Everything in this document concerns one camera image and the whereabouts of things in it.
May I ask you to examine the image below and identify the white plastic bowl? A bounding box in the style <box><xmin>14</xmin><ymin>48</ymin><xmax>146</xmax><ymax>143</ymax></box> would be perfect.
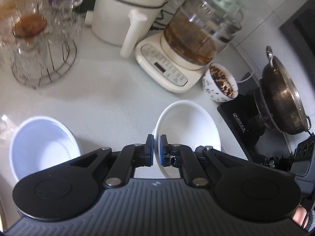
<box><xmin>9</xmin><ymin>116</ymin><xmax>83</xmax><ymax>182</ymax></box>
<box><xmin>153</xmin><ymin>100</ymin><xmax>221</xmax><ymax>178</ymax></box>

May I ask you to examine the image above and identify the person's right hand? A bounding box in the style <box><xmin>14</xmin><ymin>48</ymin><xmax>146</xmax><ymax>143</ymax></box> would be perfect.
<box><xmin>293</xmin><ymin>206</ymin><xmax>307</xmax><ymax>226</ymax></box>

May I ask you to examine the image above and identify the patterned bowl with tea leaves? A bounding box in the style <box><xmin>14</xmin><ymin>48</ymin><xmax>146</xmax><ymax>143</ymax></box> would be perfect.
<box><xmin>202</xmin><ymin>62</ymin><xmax>239</xmax><ymax>103</ymax></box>

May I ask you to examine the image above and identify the steel wok with lid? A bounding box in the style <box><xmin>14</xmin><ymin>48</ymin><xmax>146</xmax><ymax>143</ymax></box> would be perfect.
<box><xmin>254</xmin><ymin>46</ymin><xmax>312</xmax><ymax>135</ymax></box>

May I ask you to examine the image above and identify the glass kettle on cream base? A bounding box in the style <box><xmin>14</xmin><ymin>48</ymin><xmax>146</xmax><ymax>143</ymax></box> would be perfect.
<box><xmin>135</xmin><ymin>0</ymin><xmax>248</xmax><ymax>93</ymax></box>

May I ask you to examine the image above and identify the white electric cooker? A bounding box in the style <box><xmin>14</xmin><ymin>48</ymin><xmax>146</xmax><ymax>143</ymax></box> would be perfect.
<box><xmin>85</xmin><ymin>0</ymin><xmax>167</xmax><ymax>58</ymax></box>

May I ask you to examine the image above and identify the upside down crystal glass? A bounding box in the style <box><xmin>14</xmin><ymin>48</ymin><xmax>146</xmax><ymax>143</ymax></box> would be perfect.
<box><xmin>52</xmin><ymin>0</ymin><xmax>83</xmax><ymax>36</ymax></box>
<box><xmin>1</xmin><ymin>13</ymin><xmax>47</xmax><ymax>80</ymax></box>

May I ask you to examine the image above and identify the wire glass rack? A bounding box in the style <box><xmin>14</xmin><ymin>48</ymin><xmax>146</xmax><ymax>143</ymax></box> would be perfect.
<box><xmin>11</xmin><ymin>32</ymin><xmax>77</xmax><ymax>89</ymax></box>

